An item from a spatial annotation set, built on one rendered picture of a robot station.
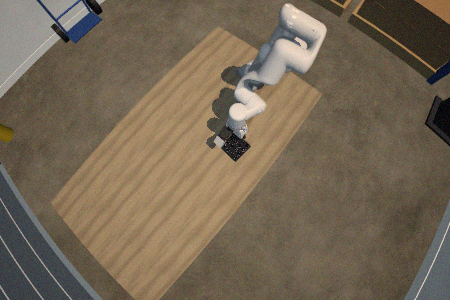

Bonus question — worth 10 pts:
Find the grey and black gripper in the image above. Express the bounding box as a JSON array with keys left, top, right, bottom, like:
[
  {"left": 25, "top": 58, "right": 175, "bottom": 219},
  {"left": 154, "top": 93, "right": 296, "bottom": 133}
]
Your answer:
[{"left": 226, "top": 119, "right": 248, "bottom": 139}]

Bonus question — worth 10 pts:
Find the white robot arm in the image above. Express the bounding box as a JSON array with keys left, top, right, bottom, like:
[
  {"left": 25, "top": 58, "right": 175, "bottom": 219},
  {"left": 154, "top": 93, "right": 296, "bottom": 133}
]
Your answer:
[{"left": 214, "top": 3, "right": 327, "bottom": 148}]

